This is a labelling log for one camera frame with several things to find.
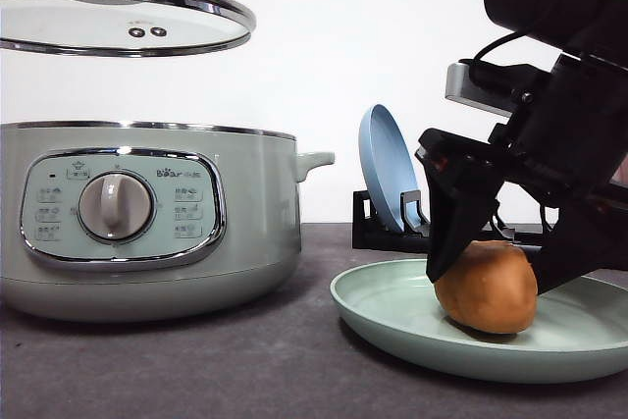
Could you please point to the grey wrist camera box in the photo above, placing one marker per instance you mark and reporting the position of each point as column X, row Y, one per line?
column 460, row 87

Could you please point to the blue plate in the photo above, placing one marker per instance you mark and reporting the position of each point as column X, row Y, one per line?
column 388, row 162

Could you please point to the black plate rack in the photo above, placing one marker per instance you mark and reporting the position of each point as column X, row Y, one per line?
column 413, row 232

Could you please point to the black camera cable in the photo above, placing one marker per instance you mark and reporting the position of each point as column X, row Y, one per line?
column 489, row 46

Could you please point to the brown potato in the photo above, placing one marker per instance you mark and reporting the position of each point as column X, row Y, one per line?
column 494, row 288

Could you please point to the green electric steamer pot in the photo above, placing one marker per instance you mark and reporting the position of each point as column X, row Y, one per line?
column 131, row 221

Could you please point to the green plate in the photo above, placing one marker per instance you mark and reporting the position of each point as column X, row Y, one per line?
column 579, row 331

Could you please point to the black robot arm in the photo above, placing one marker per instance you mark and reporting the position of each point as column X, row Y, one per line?
column 592, row 29

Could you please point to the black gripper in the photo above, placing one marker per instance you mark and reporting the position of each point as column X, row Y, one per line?
column 564, row 144

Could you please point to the glass pot lid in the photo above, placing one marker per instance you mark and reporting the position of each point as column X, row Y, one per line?
column 123, row 28

